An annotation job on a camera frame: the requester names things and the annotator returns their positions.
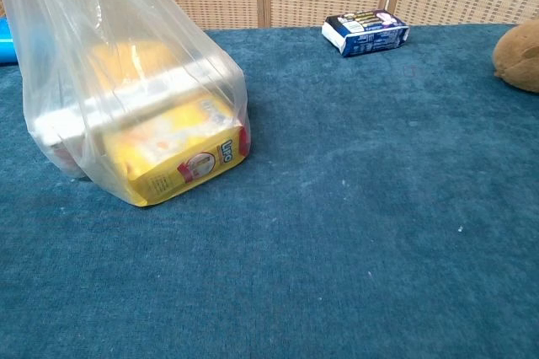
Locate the yellow cardboard snack box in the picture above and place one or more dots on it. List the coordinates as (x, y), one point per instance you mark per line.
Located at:
(168, 173)

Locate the clear plastic shopping bag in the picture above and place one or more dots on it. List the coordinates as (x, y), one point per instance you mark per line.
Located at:
(63, 60)

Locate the teal blue table mat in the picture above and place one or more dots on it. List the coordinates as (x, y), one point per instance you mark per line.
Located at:
(337, 207)

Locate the blue white tissue pack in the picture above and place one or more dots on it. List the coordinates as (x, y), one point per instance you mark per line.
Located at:
(370, 36)

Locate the brown plush toy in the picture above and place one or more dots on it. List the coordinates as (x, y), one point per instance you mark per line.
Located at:
(520, 60)

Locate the blue pump detergent bottle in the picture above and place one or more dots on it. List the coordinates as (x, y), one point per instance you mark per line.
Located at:
(6, 43)

